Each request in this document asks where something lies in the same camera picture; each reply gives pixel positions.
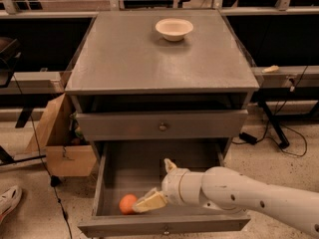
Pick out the black power adapter cable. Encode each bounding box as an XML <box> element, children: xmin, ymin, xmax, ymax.
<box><xmin>231</xmin><ymin>65</ymin><xmax>310</xmax><ymax>158</ymax></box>

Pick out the black floor cable left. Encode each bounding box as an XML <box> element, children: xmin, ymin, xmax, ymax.
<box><xmin>12</xmin><ymin>73</ymin><xmax>74</xmax><ymax>239</ymax></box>

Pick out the grey wooden drawer cabinet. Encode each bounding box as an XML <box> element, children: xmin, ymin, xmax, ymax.
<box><xmin>66</xmin><ymin>10</ymin><xmax>258</xmax><ymax>151</ymax></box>

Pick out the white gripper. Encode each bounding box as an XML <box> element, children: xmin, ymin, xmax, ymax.
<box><xmin>133</xmin><ymin>158</ymin><xmax>203</xmax><ymax>213</ymax></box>

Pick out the white sneaker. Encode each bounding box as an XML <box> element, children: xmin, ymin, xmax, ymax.
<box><xmin>0</xmin><ymin>185</ymin><xmax>22</xmax><ymax>224</ymax></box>

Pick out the white paper bowl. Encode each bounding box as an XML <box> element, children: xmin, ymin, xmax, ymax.
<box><xmin>156</xmin><ymin>18</ymin><xmax>193</xmax><ymax>42</ymax></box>

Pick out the closed grey top drawer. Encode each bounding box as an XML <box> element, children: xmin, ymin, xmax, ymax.
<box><xmin>77</xmin><ymin>110</ymin><xmax>248</xmax><ymax>141</ymax></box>

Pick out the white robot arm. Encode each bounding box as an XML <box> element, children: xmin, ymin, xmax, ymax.
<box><xmin>133</xmin><ymin>158</ymin><xmax>319</xmax><ymax>238</ymax></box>

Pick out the brown cardboard box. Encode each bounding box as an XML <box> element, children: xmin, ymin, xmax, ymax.
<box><xmin>26</xmin><ymin>94</ymin><xmax>97</xmax><ymax>177</ymax></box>

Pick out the open grey middle drawer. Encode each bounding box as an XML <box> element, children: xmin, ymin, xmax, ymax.
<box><xmin>79</xmin><ymin>139</ymin><xmax>250</xmax><ymax>238</ymax></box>

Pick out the small yellow foam scrap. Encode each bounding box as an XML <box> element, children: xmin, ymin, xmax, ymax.
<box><xmin>262</xmin><ymin>65</ymin><xmax>279</xmax><ymax>74</ymax></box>

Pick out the orange fruit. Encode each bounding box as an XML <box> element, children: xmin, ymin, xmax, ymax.
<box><xmin>119</xmin><ymin>194</ymin><xmax>138</xmax><ymax>215</ymax></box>

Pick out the black table leg stand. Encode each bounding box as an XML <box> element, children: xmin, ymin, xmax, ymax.
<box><xmin>258</xmin><ymin>99</ymin><xmax>290</xmax><ymax>149</ymax></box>

